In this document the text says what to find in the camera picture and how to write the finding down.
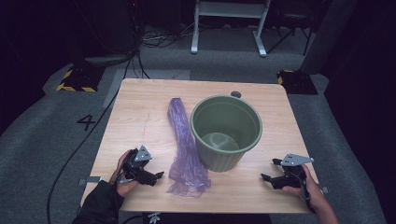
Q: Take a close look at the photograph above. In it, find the green plastic bin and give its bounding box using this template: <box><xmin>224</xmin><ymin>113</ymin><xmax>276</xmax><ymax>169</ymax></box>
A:
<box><xmin>190</xmin><ymin>94</ymin><xmax>263</xmax><ymax>174</ymax></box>

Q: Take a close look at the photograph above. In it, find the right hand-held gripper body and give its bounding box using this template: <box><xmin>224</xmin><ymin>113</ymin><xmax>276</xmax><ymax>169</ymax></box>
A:
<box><xmin>274</xmin><ymin>152</ymin><xmax>315</xmax><ymax>190</ymax></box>

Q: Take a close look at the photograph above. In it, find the white metal desk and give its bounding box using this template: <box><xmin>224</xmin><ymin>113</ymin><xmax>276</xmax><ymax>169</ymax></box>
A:
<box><xmin>190</xmin><ymin>0</ymin><xmax>272</xmax><ymax>58</ymax></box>

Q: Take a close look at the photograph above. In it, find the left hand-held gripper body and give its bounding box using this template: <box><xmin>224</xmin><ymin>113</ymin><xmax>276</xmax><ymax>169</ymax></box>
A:
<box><xmin>122</xmin><ymin>145</ymin><xmax>157</xmax><ymax>187</ymax></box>

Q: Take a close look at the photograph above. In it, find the purple plastic bag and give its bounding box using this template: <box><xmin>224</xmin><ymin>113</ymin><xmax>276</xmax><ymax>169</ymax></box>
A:
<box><xmin>166</xmin><ymin>97</ymin><xmax>212</xmax><ymax>198</ymax></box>

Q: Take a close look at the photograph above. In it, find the tangle of floor cables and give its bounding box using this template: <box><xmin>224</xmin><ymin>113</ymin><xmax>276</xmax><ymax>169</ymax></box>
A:
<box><xmin>139</xmin><ymin>22</ymin><xmax>195</xmax><ymax>49</ymax></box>

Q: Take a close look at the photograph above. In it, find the black tripod stand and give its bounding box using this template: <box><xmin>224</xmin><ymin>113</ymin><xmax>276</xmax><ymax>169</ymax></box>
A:
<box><xmin>266</xmin><ymin>10</ymin><xmax>316</xmax><ymax>58</ymax></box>

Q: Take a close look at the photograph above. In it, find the long black floor cable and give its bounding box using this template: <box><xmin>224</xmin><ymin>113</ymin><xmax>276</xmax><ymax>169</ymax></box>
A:
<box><xmin>46</xmin><ymin>50</ymin><xmax>142</xmax><ymax>224</ymax></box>

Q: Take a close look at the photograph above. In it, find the grey pillar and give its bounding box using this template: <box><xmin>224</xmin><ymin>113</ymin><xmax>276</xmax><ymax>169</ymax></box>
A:
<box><xmin>299</xmin><ymin>0</ymin><xmax>360</xmax><ymax>76</ymax></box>

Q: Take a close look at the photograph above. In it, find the yellow-black striped stand base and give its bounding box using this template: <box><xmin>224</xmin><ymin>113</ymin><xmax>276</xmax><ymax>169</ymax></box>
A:
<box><xmin>276</xmin><ymin>69</ymin><xmax>319</xmax><ymax>96</ymax></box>
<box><xmin>56</xmin><ymin>65</ymin><xmax>106</xmax><ymax>93</ymax></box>

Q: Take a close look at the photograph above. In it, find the person's dark torso clothing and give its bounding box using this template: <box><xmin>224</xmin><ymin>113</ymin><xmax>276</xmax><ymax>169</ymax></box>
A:
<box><xmin>142</xmin><ymin>212</ymin><xmax>272</xmax><ymax>224</ymax></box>

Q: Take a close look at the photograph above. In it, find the person's right hand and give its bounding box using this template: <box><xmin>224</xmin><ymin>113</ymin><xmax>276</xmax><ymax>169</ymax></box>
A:
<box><xmin>282</xmin><ymin>164</ymin><xmax>325</xmax><ymax>210</ymax></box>

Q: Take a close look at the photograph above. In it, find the person's left hand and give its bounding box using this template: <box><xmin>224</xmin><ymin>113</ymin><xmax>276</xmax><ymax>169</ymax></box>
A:
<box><xmin>108</xmin><ymin>149</ymin><xmax>140</xmax><ymax>198</ymax></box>

